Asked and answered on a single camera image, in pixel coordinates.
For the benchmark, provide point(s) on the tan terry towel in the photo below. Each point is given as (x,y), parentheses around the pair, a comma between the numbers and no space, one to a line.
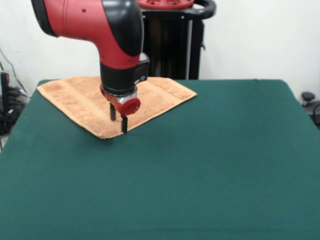
(75,100)

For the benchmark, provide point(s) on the dark green table cloth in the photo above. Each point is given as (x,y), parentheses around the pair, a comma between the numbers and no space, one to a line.
(200,175)

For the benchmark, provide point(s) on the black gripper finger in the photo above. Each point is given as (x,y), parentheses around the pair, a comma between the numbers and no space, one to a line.
(113,112)
(124,125)

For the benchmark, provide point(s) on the red robot base flange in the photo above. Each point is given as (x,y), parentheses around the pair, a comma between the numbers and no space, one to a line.
(170,3)

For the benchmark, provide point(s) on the black office chair base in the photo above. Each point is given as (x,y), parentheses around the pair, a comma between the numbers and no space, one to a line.
(311,102)

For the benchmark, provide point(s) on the black upright power strip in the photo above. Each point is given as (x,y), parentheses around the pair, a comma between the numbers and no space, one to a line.
(4,92)

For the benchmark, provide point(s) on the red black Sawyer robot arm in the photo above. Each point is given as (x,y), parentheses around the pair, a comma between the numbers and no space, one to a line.
(100,30)

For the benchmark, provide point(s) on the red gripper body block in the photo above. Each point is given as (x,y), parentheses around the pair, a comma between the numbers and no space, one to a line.
(130,107)

